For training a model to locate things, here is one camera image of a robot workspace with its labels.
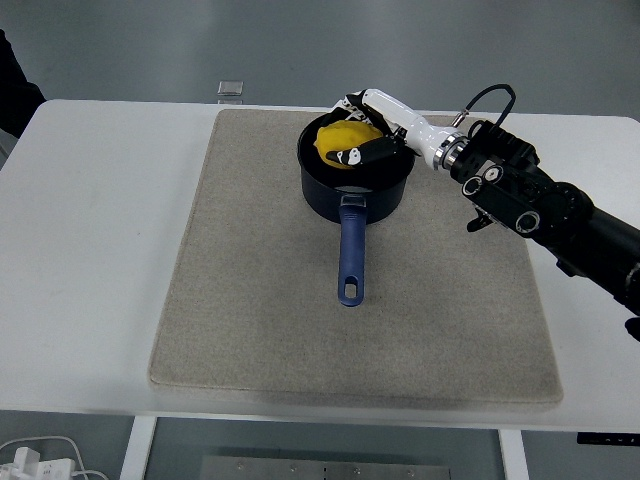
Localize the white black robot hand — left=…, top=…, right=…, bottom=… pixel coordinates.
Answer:
left=325, top=88, right=454, bottom=170

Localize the white table leg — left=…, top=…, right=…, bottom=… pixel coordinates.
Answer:
left=498, top=428, right=529, bottom=480
left=119, top=415, right=159, bottom=480

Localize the grey metal plate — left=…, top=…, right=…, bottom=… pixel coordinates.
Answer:
left=200, top=454, right=450, bottom=480

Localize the white cable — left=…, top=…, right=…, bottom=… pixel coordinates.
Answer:
left=0, top=435, right=109, bottom=480

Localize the beige fabric mat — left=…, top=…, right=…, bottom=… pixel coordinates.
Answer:
left=147, top=108, right=565, bottom=412

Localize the black table control panel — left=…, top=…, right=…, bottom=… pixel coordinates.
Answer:
left=576, top=431, right=640, bottom=445

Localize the person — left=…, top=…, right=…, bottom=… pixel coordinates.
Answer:
left=0, top=28, right=47, bottom=139

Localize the blue pot with handle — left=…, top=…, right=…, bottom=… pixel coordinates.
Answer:
left=296, top=109, right=417, bottom=308

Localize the white power strip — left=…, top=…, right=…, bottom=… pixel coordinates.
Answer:
left=0, top=446, right=76, bottom=480

